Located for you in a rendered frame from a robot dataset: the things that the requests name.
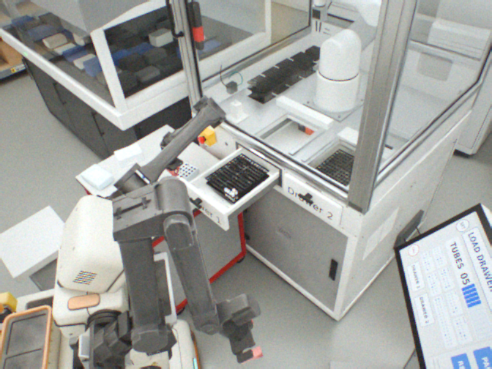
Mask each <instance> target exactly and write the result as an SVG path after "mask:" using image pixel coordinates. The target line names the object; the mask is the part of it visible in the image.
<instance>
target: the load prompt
mask: <svg viewBox="0 0 492 369"><path fill-rule="evenodd" d="M461 236H462V238H463V241H464V243H465V245H466V249H467V250H468V253H469V256H470V259H471V262H472V264H473V267H474V270H475V272H476V275H477V278H478V280H479V283H480V286H481V289H482V292H483V294H484V296H485V301H487V303H488V307H489V308H490V311H491V314H492V258H491V254H490V253H489V250H488V248H487V245H486V244H485V243H484V239H483V237H482V234H481V233H480V230H479V228H478V226H477V227H475V228H473V229H471V230H469V231H466V232H464V233H462V234H461Z"/></svg>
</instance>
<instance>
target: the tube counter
mask: <svg viewBox="0 0 492 369"><path fill-rule="evenodd" d="M456 279H457V281H458V285H459V288H460V290H461V294H462V296H463V301H464V303H465V306H466V309H467V310H468V312H469V317H470V319H471V323H472V326H473V328H474V332H475V335H476V338H477V341H479V340H483V339H487V338H491V337H492V326H491V323H490V321H489V318H488V314H487V312H485V308H484V306H483V303H482V300H481V297H480V294H479V291H478V289H477V286H476V283H475V281H474V277H473V275H472V271H471V270H468V271H465V272H462V273H460V274H458V275H456Z"/></svg>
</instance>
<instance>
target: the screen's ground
mask: <svg viewBox="0 0 492 369"><path fill-rule="evenodd" d="M467 216H468V219H469V222H470V224H471V227H472V228H475V227H477V226H478V228H479V230H480V233H481V234H482V237H483V239H484V243H485V244H486V245H487V248H488V250H489V253H490V254H491V258H492V247H491V245H490V243H489V240H488V238H487V235H486V234H485V232H484V231H483V228H482V226H481V223H480V220H479V218H478V216H477V213H476V212H473V213H471V214H470V215H467ZM467 216H466V217H467ZM462 218H464V217H462ZM462 218H461V219H462ZM472 228H471V229H472ZM471 229H469V230H471ZM469 230H468V231H469ZM415 243H417V242H415ZM415 243H414V244H415ZM440 244H443V246H444V250H445V253H446V255H447V260H448V262H449V265H450V269H451V272H452V276H453V279H454V281H455V285H456V288H457V290H458V294H459V297H460V300H461V304H462V306H463V310H464V313H465V315H466V320H468V323H469V326H470V329H471V333H472V336H473V338H474V342H473V343H469V344H466V345H463V346H459V347H456V348H451V349H448V350H445V349H444V344H443V341H442V338H441V333H440V329H439V325H438V321H437V319H436V313H435V310H434V307H433V303H432V299H431V294H430V291H429V288H428V283H427V280H426V277H425V272H424V269H423V265H422V261H421V260H420V255H419V254H417V255H415V256H414V257H413V258H410V259H409V254H408V250H407V247H406V248H404V249H402V250H400V254H401V258H402V262H403V267H404V270H405V275H406V280H407V284H408V287H409V293H410V297H411V303H412V307H413V310H414V316H415V320H416V323H417V329H418V333H419V337H420V342H421V346H422V352H423V356H424V359H425V365H426V368H427V369H453V366H452V361H451V359H450V357H454V356H456V355H459V354H461V353H464V352H466V355H468V358H469V361H470V365H471V369H478V368H477V364H476V361H475V358H474V355H473V351H472V350H475V349H480V348H482V347H486V346H491V350H492V337H491V338H487V339H483V340H479V341H477V338H476V335H475V332H474V328H473V326H472V322H471V319H470V317H469V312H468V310H467V309H466V306H465V303H464V301H463V296H462V294H461V290H460V288H459V285H458V281H457V279H456V275H458V274H460V273H462V272H465V271H468V270H471V273H472V275H473V277H474V282H475V283H476V286H477V289H478V291H479V294H480V297H481V300H482V303H483V306H484V308H485V312H487V314H488V318H489V321H490V323H491V326H492V314H491V311H490V308H489V307H488V303H487V301H485V296H484V294H483V292H482V289H481V286H480V283H479V280H478V278H477V275H476V272H475V270H474V267H473V264H472V261H471V259H470V256H469V253H468V250H467V249H466V245H465V243H464V241H463V238H462V236H461V234H459V235H458V234H457V231H456V229H455V226H454V223H453V224H451V225H449V226H447V227H445V228H443V229H440V230H438V231H436V232H434V233H433V234H431V235H429V236H427V237H425V238H423V239H422V240H420V241H418V245H419V248H420V250H421V253H424V252H425V251H427V250H430V249H431V248H433V247H436V246H438V245H440ZM412 245H413V244H412ZM409 246H411V245H409ZM416 261H419V263H420V267H421V270H422V273H423V276H424V279H425V284H426V288H422V289H420V290H419V291H415V292H413V293H412V289H411V284H410V281H409V275H408V271H407V268H406V266H408V265H410V264H413V263H414V262H416ZM425 292H428V296H429V299H430V303H431V307H432V310H433V315H434V318H435V322H436V323H435V324H431V325H429V326H426V327H422V328H420V323H419V319H418V316H417V309H416V306H415V303H414V298H415V297H418V296H419V295H421V294H423V293H425Z"/></svg>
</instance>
